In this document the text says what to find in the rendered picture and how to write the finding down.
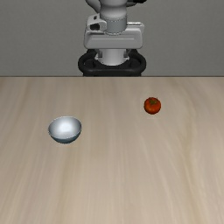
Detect red tomato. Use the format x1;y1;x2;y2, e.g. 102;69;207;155
143;96;162;116

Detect silver-grey bowl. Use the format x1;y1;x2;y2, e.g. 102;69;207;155
47;115;82;144

